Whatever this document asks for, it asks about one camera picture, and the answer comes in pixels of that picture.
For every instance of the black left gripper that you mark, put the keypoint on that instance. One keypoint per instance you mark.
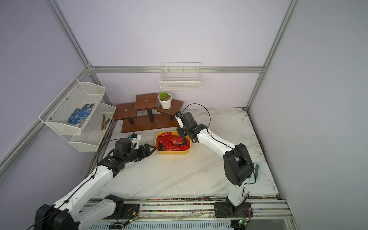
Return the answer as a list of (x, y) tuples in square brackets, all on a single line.
[(146, 152)]

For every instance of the brown wooden tiered stand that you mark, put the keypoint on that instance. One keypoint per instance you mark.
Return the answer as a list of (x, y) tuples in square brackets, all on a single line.
[(148, 112)]

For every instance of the small potted green plant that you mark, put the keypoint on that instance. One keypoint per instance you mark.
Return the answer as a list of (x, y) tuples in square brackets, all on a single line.
[(165, 100)]

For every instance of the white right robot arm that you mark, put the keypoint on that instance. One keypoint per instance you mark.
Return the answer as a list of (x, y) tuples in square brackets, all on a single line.
[(238, 165)]

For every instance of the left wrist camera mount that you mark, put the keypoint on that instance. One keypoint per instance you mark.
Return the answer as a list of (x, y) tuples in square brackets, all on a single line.
[(135, 138)]

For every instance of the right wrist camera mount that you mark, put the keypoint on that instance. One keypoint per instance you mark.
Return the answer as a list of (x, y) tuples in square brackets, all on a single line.
[(179, 120)]

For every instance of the light blue calculator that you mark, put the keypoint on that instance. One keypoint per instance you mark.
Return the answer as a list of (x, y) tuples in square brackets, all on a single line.
[(255, 176)]

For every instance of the blue work glove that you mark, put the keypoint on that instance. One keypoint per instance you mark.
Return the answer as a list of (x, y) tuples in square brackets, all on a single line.
[(80, 114)]

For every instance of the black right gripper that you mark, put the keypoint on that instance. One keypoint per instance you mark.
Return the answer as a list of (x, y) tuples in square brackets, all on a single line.
[(182, 134)]

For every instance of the white mesh shelf basket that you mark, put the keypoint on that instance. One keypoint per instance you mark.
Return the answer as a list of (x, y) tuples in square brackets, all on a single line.
[(75, 95), (92, 136)]

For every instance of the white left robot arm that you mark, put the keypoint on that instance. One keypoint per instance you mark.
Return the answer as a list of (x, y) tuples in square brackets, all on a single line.
[(67, 213)]

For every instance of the white mesh upper shelf basket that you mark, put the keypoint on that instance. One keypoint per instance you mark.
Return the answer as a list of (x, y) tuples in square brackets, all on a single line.
[(75, 95)]

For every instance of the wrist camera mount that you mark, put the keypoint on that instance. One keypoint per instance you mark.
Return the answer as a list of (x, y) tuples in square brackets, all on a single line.
[(135, 138), (179, 120)]

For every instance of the white wire wall basket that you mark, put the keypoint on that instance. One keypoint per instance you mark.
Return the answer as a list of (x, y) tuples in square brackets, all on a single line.
[(181, 77)]

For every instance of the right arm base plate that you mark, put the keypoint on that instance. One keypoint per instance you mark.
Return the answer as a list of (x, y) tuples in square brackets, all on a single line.
[(228, 210)]

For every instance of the aluminium frame profiles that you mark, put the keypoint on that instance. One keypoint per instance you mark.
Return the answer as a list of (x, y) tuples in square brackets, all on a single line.
[(15, 154)]

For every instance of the white mesh lower shelf basket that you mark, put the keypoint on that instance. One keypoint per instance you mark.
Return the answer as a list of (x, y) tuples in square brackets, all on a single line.
[(92, 136)]

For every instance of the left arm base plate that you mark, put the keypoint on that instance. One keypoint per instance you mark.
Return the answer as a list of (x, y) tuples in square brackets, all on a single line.
[(126, 211)]

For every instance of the brown wooden clothespins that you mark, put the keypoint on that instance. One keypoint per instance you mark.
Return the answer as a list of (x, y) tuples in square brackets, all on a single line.
[(105, 122)]

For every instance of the red tea bags pile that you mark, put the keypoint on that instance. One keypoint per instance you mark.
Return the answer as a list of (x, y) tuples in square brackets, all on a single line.
[(172, 142)]

